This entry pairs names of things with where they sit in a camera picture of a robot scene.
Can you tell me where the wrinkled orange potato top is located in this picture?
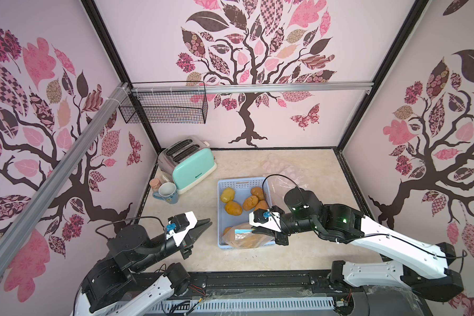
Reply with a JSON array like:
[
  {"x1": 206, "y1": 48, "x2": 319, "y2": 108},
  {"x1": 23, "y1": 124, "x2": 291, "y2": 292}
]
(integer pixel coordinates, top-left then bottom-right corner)
[{"x1": 229, "y1": 233, "x2": 261, "y2": 249}]

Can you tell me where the clear blue zipper bag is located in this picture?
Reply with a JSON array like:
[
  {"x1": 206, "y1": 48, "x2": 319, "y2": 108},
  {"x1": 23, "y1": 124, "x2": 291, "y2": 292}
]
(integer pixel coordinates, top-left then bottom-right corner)
[{"x1": 223, "y1": 223, "x2": 274, "y2": 249}]

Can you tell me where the light blue perforated plastic basket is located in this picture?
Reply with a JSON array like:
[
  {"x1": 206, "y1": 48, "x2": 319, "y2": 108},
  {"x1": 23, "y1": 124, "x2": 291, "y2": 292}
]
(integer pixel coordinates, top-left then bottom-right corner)
[{"x1": 217, "y1": 176, "x2": 273, "y2": 250}]

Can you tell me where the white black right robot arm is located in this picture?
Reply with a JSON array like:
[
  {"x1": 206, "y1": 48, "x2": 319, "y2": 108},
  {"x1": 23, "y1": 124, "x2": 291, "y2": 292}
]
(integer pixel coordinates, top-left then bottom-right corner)
[{"x1": 249, "y1": 188, "x2": 464, "y2": 302}]

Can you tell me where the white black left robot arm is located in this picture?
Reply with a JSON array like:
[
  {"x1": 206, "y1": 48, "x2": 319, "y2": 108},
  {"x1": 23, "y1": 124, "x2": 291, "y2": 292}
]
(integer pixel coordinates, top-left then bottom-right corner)
[{"x1": 72, "y1": 211, "x2": 212, "y2": 315}]

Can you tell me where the reddish potato lower centre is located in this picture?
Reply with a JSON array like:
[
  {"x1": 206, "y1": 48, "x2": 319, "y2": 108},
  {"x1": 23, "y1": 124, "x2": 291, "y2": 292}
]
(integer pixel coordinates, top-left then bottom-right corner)
[{"x1": 255, "y1": 200, "x2": 269, "y2": 210}]

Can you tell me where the orange potato left upper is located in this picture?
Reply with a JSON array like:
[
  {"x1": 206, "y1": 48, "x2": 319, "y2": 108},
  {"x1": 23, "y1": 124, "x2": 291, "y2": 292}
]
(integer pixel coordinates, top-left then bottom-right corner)
[{"x1": 225, "y1": 201, "x2": 242, "y2": 216}]

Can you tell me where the brown potato right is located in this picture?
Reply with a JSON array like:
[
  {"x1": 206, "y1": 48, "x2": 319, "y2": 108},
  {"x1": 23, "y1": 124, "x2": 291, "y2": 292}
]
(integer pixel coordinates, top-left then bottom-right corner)
[{"x1": 250, "y1": 187, "x2": 265, "y2": 201}]

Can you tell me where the yellow-green potato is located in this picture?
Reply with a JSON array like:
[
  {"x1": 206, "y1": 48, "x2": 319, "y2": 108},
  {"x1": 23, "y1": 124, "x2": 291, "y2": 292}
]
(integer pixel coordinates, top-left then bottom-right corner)
[{"x1": 220, "y1": 187, "x2": 235, "y2": 204}]

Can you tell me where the white blue ceramic mug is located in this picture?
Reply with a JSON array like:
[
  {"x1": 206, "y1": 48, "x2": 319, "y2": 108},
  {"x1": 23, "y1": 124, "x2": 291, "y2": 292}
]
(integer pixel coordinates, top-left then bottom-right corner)
[{"x1": 153, "y1": 182, "x2": 179, "y2": 204}]

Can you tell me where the small pink cup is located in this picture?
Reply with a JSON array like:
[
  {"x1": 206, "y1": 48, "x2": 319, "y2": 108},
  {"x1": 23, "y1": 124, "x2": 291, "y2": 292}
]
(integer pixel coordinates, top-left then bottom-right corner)
[{"x1": 149, "y1": 178, "x2": 162, "y2": 192}]

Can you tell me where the mint green silver toaster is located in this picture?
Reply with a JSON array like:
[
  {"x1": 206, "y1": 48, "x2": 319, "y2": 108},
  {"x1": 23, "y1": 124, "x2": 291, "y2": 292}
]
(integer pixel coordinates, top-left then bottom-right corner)
[{"x1": 158, "y1": 136, "x2": 217, "y2": 194}]

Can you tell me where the white slotted cable duct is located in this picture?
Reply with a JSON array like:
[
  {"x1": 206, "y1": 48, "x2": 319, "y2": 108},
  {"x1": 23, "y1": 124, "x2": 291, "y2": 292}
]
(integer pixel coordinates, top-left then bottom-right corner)
[{"x1": 146, "y1": 297, "x2": 335, "y2": 315}]

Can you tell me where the black base frame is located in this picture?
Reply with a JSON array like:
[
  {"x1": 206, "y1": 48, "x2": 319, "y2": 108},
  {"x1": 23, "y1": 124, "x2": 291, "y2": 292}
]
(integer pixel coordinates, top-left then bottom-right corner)
[{"x1": 90, "y1": 267, "x2": 433, "y2": 316}]

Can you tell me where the black wire wall basket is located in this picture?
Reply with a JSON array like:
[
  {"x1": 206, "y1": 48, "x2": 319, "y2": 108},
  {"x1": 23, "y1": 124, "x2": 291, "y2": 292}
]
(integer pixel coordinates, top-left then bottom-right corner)
[{"x1": 118, "y1": 81, "x2": 209, "y2": 125}]

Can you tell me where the aluminium rail back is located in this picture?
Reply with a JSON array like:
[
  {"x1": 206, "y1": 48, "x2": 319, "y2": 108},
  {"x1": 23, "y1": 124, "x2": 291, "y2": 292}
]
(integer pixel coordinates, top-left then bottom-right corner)
[{"x1": 131, "y1": 82, "x2": 374, "y2": 94}]

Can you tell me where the aluminium rail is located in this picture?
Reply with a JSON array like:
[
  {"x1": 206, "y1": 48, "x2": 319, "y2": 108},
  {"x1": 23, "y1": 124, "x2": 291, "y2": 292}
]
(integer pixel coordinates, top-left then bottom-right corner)
[
  {"x1": 0, "y1": 82, "x2": 130, "y2": 297},
  {"x1": 131, "y1": 82, "x2": 374, "y2": 94}
]

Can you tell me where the aluminium rail left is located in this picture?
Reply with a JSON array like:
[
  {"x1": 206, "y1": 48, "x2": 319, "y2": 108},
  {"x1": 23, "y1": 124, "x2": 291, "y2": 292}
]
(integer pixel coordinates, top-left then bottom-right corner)
[{"x1": 0, "y1": 82, "x2": 130, "y2": 297}]

